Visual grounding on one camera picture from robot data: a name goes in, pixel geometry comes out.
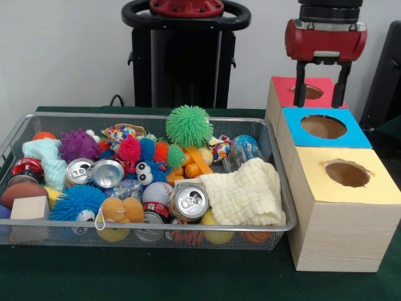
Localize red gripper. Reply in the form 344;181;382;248
284;18;368;108

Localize wooden box with three holes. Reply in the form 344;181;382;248
264;76;401;272

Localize black upright panel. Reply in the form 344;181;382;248
360;20;401;126

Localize side table with green cloth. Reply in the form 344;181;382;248
374;116;401;148

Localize cream waffle cloth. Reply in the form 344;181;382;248
199;157;288;226

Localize green spiky rubber ball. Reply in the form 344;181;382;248
165;105;214;148

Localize opened silver drink can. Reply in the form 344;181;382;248
169;182;211;222

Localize white baseball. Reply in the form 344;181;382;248
143;181;175;206

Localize orange plush toy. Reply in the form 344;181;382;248
100;196;145;224

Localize purple spiky rubber ball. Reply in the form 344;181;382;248
59;127;101;164

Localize blue spiky ball with eyes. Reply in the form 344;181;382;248
49;184;109;222

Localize mint knitted cloth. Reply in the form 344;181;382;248
21;139;68;191

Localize brown toy football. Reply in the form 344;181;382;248
0;182;49;210

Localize plain wooden block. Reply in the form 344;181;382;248
9;196;51;220

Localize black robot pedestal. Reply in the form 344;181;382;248
121;0;251;109

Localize shallow wire mesh bin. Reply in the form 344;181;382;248
0;112;298;251

